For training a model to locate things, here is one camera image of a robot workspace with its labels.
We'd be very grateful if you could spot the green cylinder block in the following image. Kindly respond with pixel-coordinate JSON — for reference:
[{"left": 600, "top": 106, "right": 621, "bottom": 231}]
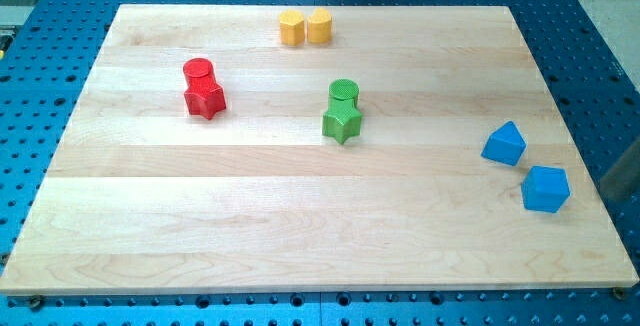
[{"left": 328, "top": 79, "right": 360, "bottom": 106}]

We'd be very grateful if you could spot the grey robot arm tool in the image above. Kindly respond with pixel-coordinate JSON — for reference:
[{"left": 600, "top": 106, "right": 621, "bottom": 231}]
[{"left": 599, "top": 138, "right": 639, "bottom": 202}]

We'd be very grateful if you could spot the yellow pentagon block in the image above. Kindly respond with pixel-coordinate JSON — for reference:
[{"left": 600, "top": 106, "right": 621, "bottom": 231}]
[{"left": 278, "top": 9, "right": 305, "bottom": 46}]

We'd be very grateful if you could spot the blue perforated metal table plate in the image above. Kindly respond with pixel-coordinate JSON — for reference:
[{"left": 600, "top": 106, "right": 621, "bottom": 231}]
[{"left": 1, "top": 0, "right": 639, "bottom": 325}]

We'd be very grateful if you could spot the red cylinder block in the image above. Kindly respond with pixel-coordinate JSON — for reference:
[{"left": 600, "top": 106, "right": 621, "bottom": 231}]
[{"left": 182, "top": 58, "right": 215, "bottom": 87}]

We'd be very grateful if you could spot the green star block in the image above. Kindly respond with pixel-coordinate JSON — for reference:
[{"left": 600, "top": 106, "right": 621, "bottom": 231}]
[{"left": 322, "top": 99, "right": 362, "bottom": 144}]

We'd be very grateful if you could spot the red star block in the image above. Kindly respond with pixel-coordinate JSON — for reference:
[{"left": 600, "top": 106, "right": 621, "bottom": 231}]
[{"left": 184, "top": 77, "right": 227, "bottom": 120}]

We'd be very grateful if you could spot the wooden board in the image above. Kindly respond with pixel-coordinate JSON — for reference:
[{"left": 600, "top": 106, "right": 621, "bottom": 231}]
[{"left": 1, "top": 4, "right": 638, "bottom": 296}]

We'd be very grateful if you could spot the yellow heart block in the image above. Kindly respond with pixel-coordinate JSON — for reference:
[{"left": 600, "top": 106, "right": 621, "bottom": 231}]
[{"left": 307, "top": 8, "right": 333, "bottom": 44}]

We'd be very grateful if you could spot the blue cube block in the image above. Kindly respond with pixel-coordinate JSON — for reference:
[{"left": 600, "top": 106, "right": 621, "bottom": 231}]
[{"left": 521, "top": 165, "right": 571, "bottom": 213}]

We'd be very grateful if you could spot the blue triangle block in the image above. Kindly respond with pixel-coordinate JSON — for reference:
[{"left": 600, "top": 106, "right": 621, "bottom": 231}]
[{"left": 481, "top": 121, "right": 527, "bottom": 166}]

